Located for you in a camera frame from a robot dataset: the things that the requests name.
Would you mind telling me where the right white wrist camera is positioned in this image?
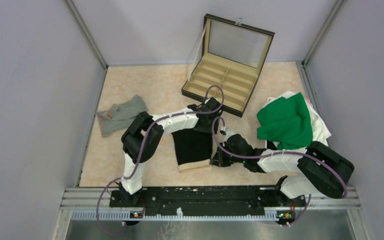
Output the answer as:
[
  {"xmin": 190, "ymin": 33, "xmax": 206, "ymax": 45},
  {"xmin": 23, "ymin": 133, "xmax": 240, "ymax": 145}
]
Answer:
[{"xmin": 219, "ymin": 127, "xmax": 236, "ymax": 143}]

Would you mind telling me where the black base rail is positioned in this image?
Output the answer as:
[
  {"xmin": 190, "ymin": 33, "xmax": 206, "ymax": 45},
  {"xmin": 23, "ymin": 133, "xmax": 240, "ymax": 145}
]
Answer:
[{"xmin": 109, "ymin": 185, "xmax": 306, "ymax": 217}]

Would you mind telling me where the white cloth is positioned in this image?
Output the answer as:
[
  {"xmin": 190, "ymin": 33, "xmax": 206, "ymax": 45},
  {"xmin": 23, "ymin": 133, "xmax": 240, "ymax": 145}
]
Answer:
[{"xmin": 263, "ymin": 91, "xmax": 332, "ymax": 147}]

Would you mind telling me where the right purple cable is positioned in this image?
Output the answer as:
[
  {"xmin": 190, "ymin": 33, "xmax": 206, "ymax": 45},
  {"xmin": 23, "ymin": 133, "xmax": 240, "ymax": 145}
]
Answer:
[{"xmin": 211, "ymin": 116, "xmax": 349, "ymax": 228}]

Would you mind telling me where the black leather compartment box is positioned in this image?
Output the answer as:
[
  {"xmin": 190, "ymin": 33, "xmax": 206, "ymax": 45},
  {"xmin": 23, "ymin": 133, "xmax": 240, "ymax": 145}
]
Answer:
[{"xmin": 181, "ymin": 13, "xmax": 275, "ymax": 118}]

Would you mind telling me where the black underwear with beige waistband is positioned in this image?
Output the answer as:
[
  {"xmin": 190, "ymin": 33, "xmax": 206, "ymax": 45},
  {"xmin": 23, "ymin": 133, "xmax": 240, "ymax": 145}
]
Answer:
[{"xmin": 171, "ymin": 129, "xmax": 213, "ymax": 173}]

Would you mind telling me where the grey striped underwear orange trim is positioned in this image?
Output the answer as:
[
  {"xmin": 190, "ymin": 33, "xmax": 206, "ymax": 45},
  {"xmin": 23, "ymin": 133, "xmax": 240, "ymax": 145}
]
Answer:
[{"xmin": 96, "ymin": 94, "xmax": 148, "ymax": 138}]

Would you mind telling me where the white basket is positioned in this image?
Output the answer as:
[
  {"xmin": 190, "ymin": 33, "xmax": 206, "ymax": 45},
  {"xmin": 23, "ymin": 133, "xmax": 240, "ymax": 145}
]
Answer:
[{"xmin": 265, "ymin": 140, "xmax": 278, "ymax": 151}]

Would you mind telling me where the green cloth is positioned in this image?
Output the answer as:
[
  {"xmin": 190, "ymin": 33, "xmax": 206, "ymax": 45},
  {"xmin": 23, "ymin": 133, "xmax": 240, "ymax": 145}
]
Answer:
[{"xmin": 256, "ymin": 93, "xmax": 313, "ymax": 150}]

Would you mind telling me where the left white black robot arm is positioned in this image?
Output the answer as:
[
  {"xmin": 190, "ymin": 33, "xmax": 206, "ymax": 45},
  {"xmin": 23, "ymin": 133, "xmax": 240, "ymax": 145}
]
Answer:
[{"xmin": 120, "ymin": 97, "xmax": 223, "ymax": 207}]

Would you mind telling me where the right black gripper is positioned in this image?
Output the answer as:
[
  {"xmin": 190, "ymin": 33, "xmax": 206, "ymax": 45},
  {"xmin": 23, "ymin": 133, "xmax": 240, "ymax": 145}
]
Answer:
[{"xmin": 210, "ymin": 142, "xmax": 245, "ymax": 167}]

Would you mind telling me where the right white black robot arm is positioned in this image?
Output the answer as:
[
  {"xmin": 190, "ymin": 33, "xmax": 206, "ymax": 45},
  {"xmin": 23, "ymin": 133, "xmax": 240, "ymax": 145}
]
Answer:
[{"xmin": 210, "ymin": 134, "xmax": 355, "ymax": 206}]

